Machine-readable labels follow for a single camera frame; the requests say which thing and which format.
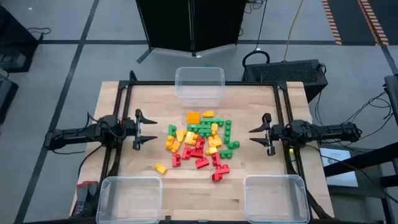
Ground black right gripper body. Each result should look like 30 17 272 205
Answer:
267 123 286 146

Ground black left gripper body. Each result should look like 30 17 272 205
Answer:
122 117 142 143

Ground black computer case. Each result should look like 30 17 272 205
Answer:
241 58 329 103

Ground clear plastic bin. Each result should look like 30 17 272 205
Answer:
95 175 164 224
243 174 311 224
174 66 226 108

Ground red grey tool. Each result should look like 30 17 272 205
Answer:
76 180 100 216

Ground white screen tablet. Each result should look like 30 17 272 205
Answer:
319 146 359 188

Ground black metal stand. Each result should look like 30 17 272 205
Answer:
323 73 398 224

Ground black folding screen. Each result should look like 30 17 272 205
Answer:
135 0 249 65

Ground black equipment case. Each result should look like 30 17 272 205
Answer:
0 73 19 124

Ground black orange-striped floor mat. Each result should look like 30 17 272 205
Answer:
322 0 398 47

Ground black equipment cabinet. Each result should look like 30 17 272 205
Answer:
0 6 40 73

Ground black cable loop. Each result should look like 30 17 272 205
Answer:
241 49 271 71

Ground yellow hanging cable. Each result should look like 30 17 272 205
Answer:
283 0 304 62

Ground black hanging cable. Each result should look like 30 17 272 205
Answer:
254 0 269 52

